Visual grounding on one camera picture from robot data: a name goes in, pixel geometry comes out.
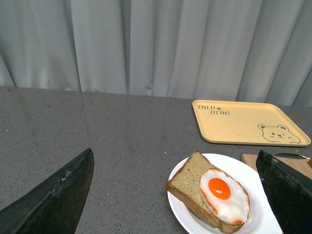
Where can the white round plate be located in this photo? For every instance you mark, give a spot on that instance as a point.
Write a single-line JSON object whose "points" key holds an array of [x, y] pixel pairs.
{"points": [[261, 218]]}

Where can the fried egg toy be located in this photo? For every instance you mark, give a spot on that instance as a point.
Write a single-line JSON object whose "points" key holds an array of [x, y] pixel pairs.
{"points": [[224, 197]]}

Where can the grey pleated curtain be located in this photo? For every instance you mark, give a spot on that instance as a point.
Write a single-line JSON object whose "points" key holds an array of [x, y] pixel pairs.
{"points": [[237, 50]]}

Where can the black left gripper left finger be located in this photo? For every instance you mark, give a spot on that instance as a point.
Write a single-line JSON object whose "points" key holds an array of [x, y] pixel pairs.
{"points": [[54, 206]]}

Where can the bottom bread slice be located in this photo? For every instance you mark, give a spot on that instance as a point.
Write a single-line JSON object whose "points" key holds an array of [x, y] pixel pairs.
{"points": [[184, 185]]}

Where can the bamboo cutting board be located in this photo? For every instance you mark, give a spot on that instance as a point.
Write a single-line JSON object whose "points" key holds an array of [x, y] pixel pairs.
{"points": [[301, 165]]}

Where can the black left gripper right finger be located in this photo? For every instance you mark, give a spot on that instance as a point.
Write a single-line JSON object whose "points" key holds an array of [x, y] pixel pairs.
{"points": [[289, 193]]}

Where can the yellow bear tray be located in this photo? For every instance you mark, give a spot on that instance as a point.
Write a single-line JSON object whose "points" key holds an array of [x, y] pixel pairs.
{"points": [[247, 123]]}

